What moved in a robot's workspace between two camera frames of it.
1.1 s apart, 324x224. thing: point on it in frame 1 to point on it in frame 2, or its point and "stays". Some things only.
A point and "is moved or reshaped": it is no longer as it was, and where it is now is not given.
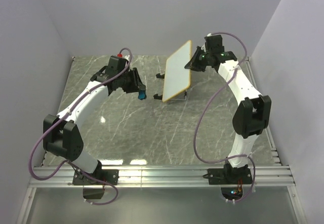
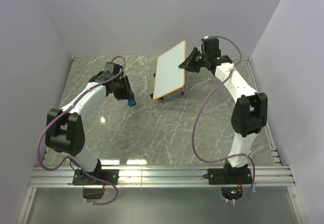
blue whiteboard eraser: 142,95 to 131,102
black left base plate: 111,176 stays
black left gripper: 134,74 to 127,91
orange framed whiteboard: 177,78 is moved or reshaped
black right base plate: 230,176 stays
